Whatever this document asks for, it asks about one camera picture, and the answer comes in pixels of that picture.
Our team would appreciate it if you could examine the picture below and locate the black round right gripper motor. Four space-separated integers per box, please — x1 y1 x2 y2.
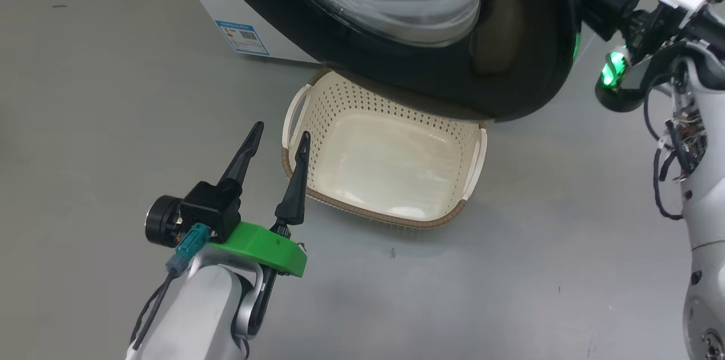
595 46 646 113

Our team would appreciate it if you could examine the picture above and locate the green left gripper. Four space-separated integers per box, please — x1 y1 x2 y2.
208 121 312 278

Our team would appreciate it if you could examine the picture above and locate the blue white energy label sticker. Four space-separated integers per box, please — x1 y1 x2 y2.
215 20 270 57

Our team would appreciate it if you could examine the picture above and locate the black glass washing machine door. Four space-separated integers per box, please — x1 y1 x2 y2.
198 0 582 123

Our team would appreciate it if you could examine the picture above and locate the left teal plug black cable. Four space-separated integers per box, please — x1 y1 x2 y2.
131 223 213 350

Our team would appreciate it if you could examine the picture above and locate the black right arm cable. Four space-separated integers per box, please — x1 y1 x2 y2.
644 74 709 222

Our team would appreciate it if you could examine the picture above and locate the cream perforated laundry basket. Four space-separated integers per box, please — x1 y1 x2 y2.
282 68 488 230

